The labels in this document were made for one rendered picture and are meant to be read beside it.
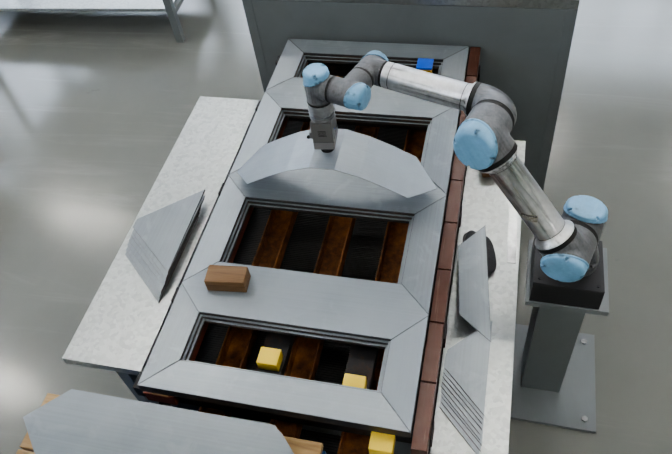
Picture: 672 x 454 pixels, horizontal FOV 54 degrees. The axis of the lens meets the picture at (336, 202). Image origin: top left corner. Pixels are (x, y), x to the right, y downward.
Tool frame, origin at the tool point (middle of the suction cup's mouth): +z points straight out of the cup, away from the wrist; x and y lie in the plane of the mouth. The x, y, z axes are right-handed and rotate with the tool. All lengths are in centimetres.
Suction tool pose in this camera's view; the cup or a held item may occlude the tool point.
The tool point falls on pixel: (328, 150)
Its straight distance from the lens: 208.0
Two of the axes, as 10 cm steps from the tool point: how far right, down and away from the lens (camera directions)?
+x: 9.9, 0.2, -1.6
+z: 1.1, 6.5, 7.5
